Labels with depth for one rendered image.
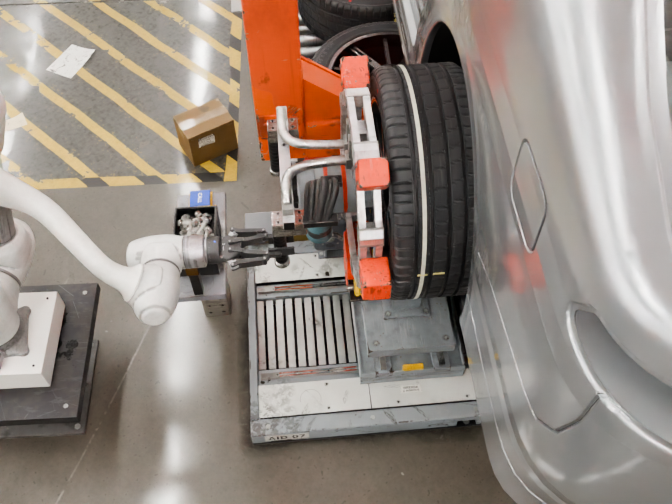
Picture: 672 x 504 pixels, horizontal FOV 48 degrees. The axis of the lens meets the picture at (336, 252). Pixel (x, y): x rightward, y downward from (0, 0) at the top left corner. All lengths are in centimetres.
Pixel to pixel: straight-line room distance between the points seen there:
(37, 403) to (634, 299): 194
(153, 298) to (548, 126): 106
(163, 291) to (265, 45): 83
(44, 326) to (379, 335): 110
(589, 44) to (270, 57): 127
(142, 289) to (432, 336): 110
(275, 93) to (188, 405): 114
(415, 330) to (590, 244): 153
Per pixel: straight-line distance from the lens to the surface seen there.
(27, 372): 253
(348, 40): 317
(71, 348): 264
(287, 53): 235
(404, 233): 186
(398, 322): 263
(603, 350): 125
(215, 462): 268
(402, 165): 184
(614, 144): 119
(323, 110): 255
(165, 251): 202
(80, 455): 280
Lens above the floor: 249
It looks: 55 degrees down
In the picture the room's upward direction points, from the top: 1 degrees counter-clockwise
